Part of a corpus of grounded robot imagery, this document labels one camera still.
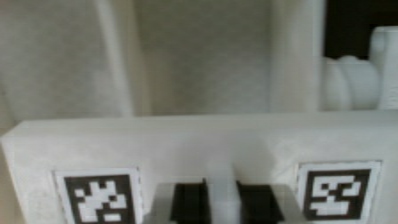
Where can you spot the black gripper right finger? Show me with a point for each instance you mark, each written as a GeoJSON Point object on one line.
{"type": "Point", "coordinates": [269, 204]}

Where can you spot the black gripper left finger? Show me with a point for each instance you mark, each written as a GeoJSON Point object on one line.
{"type": "Point", "coordinates": [180, 203]}

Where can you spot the white cabinet door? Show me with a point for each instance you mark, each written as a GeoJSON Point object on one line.
{"type": "Point", "coordinates": [90, 163]}

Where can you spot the white cabinet body box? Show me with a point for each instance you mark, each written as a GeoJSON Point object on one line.
{"type": "Point", "coordinates": [130, 58]}

